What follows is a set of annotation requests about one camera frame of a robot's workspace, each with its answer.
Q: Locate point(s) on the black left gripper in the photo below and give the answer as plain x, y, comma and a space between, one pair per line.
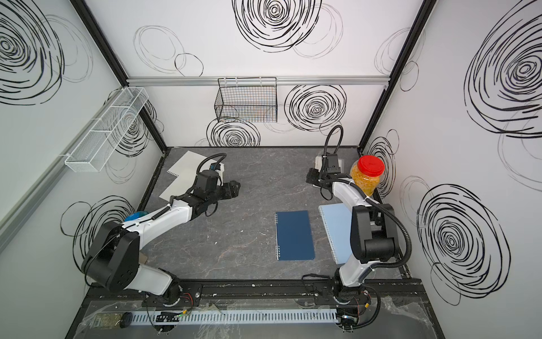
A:
234, 192

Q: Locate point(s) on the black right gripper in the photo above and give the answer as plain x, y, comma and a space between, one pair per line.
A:
311, 175

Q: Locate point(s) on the light blue spiral notebook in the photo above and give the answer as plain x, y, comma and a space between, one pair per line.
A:
337, 222

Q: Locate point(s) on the torn lined paper page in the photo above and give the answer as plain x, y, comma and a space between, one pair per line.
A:
187, 165

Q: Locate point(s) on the dark blue spiral notebook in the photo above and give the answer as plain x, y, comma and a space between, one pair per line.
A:
294, 236

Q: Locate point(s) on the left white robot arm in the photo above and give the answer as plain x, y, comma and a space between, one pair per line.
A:
113, 258

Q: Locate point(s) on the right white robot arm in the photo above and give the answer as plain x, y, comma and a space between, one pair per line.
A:
373, 234

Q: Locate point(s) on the cornflakes jar with red lid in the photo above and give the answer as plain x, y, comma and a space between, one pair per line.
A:
366, 173

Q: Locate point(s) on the blue lid snack cup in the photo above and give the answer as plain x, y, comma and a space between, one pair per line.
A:
135, 216

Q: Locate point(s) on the black wire basket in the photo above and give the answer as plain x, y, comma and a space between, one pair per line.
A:
254, 104

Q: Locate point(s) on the aluminium wall rail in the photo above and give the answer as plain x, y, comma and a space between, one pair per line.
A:
259, 80

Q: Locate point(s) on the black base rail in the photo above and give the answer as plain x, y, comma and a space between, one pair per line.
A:
319, 290

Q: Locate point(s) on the white slotted cable duct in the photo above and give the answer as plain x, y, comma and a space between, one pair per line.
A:
224, 317

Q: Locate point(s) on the white mesh wall shelf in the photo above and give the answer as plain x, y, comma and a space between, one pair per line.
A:
108, 131

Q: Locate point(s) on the black corner frame post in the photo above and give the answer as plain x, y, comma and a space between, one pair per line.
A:
415, 32

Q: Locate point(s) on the left black frame post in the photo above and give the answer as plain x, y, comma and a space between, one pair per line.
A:
114, 63

